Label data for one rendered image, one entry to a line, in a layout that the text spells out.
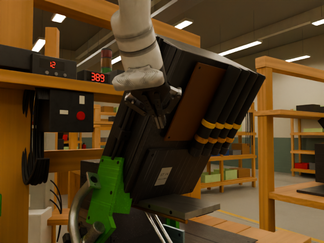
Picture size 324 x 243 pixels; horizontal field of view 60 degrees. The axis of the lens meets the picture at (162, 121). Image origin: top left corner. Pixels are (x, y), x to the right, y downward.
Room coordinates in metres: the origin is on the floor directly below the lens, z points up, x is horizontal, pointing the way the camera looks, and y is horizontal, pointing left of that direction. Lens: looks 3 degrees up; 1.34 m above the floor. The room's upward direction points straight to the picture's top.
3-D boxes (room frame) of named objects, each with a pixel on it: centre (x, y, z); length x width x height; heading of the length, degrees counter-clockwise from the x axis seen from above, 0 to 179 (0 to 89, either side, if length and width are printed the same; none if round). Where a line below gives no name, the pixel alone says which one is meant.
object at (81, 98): (1.06, 0.36, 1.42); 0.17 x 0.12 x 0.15; 133
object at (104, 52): (1.28, 0.26, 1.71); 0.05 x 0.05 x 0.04
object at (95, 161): (1.15, 0.15, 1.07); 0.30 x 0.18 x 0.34; 133
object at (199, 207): (0.96, 0.01, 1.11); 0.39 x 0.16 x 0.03; 43
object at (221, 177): (6.81, -1.28, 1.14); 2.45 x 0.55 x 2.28; 124
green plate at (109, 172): (0.88, 0.15, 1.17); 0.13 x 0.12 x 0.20; 133
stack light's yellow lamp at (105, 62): (1.28, 0.26, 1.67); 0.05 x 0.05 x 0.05
